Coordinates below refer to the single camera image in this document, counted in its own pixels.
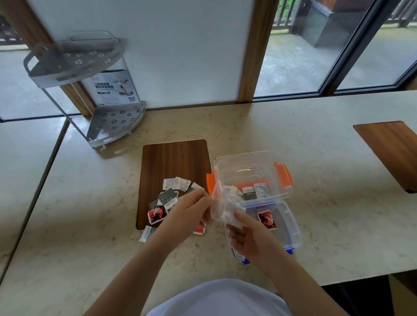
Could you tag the black window frame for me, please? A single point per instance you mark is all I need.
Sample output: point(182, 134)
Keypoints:
point(352, 45)

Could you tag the pile of red and grey sachets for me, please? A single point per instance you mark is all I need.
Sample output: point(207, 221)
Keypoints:
point(169, 197)

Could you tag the brown wooden inlay board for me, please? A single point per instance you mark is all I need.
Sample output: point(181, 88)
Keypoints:
point(169, 159)
point(387, 146)

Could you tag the white shirt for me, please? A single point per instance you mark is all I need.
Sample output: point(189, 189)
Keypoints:
point(221, 299)

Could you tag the clear plastic bag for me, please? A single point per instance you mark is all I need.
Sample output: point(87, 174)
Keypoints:
point(228, 208)

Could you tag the person's left hand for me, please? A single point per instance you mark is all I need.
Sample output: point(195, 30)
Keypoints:
point(185, 215)

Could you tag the person's right forearm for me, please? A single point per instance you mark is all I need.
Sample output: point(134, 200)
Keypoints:
point(303, 293)

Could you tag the clear box with blue latches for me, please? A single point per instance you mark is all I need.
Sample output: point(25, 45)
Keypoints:
point(286, 228)

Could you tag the wooden outdoor railing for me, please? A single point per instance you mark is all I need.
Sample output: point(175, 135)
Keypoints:
point(285, 13)

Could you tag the white printed product card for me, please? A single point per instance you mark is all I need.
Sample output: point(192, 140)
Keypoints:
point(110, 88)

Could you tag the dark stone outdoor block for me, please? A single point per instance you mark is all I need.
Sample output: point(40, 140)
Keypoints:
point(332, 22)

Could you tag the grey metal corner shelf rack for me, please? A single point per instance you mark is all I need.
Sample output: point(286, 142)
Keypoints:
point(114, 123)

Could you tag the person's left forearm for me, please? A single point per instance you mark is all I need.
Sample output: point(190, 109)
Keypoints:
point(130, 286)

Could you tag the clear box with orange latches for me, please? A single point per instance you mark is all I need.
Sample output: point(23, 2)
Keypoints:
point(251, 162)

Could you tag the person's right hand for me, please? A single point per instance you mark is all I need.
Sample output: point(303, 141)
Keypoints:
point(257, 244)

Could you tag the wooden pillar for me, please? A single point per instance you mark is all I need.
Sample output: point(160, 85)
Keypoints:
point(76, 97)
point(257, 49)

